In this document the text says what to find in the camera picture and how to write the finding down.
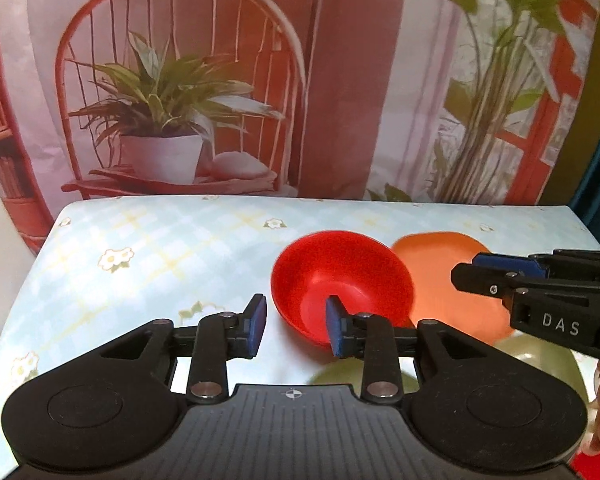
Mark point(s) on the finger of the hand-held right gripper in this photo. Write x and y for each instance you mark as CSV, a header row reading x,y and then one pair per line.
x,y
480,276
510,264

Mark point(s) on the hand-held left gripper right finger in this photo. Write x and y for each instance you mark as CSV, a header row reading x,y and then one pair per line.
x,y
334,327

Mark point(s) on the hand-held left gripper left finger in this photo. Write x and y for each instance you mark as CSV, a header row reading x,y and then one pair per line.
x,y
257,324

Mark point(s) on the pale green bowl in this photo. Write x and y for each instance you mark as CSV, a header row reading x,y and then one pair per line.
x,y
540,365

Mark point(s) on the orange plate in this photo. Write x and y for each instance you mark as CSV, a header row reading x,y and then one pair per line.
x,y
440,305

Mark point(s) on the red bowl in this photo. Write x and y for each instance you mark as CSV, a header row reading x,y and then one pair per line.
x,y
350,270

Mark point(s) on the floral checked tablecloth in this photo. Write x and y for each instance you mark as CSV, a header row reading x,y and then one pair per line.
x,y
145,270

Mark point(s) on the printed backdrop cloth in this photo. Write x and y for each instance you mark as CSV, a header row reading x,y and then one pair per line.
x,y
300,80

